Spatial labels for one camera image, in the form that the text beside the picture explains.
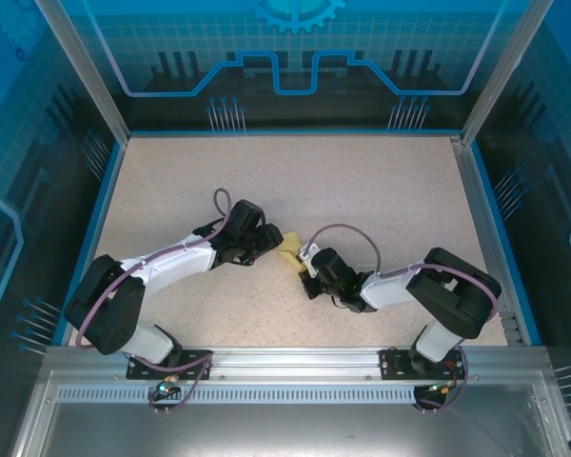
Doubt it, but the blue table edge strip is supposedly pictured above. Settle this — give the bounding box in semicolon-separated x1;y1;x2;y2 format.
465;141;543;347
51;140;128;347

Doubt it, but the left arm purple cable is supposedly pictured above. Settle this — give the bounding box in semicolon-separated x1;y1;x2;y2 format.
74;188;215;416

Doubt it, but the yellow square paper sheet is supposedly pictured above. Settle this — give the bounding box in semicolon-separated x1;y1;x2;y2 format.
275;230;311;280

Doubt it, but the aluminium side rail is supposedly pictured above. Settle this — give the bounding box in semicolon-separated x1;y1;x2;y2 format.
449;135;524;347

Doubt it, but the right aluminium frame post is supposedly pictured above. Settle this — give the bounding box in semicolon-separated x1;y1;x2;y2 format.
460;0;556;147

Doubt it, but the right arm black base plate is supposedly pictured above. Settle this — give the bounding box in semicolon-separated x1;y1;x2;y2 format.
379;348;463;381

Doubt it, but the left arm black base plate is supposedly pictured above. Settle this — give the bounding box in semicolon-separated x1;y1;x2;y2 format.
127;349;214;381

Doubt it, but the left cable connector with light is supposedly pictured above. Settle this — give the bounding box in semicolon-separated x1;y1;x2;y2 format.
152;375;181;397

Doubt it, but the aluminium frame post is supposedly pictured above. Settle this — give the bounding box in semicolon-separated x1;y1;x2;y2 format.
31;0;132;144
460;0;556;147

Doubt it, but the blue printed side panel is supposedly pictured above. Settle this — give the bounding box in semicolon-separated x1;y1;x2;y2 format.
473;0;571;457
0;0;125;457

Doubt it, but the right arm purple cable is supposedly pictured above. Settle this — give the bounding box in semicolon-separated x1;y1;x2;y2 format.
308;223;502;414

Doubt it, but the left aluminium frame post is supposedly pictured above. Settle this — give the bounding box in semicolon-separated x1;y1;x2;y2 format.
31;0;132;144

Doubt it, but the blue printed gear panel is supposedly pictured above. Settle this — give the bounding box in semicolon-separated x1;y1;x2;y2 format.
51;0;534;132

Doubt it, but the slotted grey cable duct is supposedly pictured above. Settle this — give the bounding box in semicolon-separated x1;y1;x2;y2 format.
54;386;537;407

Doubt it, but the right cable connector with light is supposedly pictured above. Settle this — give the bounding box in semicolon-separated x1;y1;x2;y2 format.
425;379;460;397

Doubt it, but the grey metal tray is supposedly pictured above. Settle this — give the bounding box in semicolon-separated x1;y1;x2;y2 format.
7;368;571;457

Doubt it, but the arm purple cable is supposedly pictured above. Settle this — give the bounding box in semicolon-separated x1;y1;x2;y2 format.
74;188;215;416
308;223;502;414

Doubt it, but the cable connector with light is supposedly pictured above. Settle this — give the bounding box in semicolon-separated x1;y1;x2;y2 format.
425;379;460;397
152;375;181;397

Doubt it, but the long aluminium mounting rail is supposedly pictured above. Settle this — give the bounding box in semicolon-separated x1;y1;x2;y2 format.
44;346;553;382

